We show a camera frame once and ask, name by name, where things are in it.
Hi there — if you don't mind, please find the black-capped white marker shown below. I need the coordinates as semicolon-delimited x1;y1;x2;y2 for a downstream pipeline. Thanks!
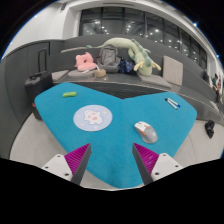
164;98;179;111

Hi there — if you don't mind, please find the upright beige cushion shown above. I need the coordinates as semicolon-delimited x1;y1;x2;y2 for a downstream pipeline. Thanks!
162;55;184;87

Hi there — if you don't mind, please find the pink plush cushion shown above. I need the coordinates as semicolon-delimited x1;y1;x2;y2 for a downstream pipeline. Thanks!
74;51;98;72

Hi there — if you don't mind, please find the grey and white computer mouse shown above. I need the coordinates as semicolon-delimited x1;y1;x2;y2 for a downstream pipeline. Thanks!
133;120;159;145

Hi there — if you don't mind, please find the dark blue patterned bag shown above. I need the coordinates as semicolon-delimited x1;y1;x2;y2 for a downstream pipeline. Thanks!
117;59;137;75

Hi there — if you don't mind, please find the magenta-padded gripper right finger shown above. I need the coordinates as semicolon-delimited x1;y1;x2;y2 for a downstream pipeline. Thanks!
131;142;184;186

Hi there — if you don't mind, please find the black bag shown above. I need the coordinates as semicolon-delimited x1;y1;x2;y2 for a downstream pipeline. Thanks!
204;119;216;139

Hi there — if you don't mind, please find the blue-capped white marker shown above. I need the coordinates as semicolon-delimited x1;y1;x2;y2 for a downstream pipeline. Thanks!
167;97;181;108

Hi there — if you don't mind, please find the flat grey seat cushion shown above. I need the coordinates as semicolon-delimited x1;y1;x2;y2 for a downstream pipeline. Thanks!
136;71;173;90
67;68;98;80
50;69;70;82

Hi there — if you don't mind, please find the person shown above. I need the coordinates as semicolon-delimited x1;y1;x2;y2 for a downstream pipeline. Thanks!
210;73;223;101
203;68;211;84

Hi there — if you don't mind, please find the black suitcase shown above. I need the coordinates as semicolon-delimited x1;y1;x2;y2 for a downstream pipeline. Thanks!
24;70;54;121

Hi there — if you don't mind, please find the green dragon plush toy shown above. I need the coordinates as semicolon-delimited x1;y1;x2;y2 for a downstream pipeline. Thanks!
85;36;162;77

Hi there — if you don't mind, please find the grey backpack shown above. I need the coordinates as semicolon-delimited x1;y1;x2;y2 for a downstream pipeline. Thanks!
96;44;122;74

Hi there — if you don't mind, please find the green eraser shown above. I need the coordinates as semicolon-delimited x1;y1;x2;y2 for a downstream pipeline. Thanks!
62;91;78;99

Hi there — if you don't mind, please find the round light blue mouse pad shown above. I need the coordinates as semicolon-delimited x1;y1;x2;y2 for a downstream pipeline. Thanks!
72;104;114;132

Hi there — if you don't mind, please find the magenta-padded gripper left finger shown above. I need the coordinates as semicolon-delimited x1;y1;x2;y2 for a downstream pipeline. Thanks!
41;142;93;186

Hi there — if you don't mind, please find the small tan pouch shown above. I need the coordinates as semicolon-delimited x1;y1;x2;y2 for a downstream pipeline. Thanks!
93;68;108;79

